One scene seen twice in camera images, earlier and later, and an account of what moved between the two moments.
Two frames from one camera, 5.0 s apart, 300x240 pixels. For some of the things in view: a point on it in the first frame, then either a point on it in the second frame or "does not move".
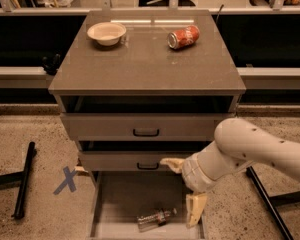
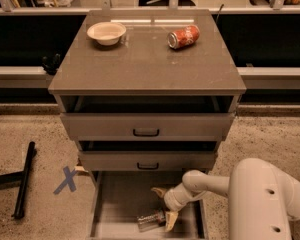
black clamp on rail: x=51 y=68 does not move
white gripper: x=192 y=174 to x=170 y=200
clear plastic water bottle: x=147 y=222 does not move
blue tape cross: x=68 y=180 does not move
